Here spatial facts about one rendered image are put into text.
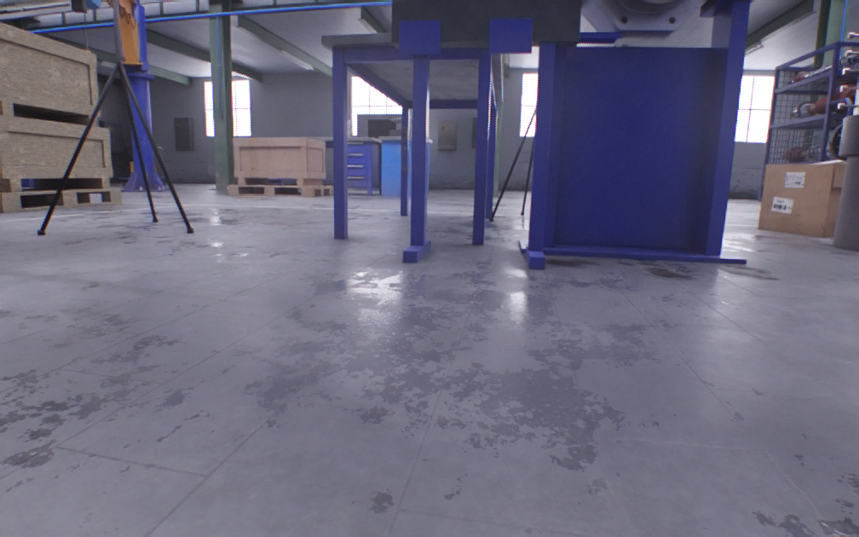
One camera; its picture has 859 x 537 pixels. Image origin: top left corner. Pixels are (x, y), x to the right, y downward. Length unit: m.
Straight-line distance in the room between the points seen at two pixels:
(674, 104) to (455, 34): 0.94
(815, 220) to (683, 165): 1.69
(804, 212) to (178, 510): 3.64
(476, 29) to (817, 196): 2.62
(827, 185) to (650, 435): 3.16
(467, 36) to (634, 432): 1.37
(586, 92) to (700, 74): 0.44
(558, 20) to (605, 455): 1.41
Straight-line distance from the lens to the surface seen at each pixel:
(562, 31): 1.69
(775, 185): 3.87
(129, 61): 8.78
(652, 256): 1.92
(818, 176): 3.70
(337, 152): 2.13
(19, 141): 4.57
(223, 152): 9.32
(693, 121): 2.16
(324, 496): 0.47
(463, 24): 1.70
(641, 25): 2.03
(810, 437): 0.70
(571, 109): 2.05
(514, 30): 1.68
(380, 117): 12.57
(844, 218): 3.04
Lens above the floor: 0.28
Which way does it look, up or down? 11 degrees down
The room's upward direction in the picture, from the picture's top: 1 degrees clockwise
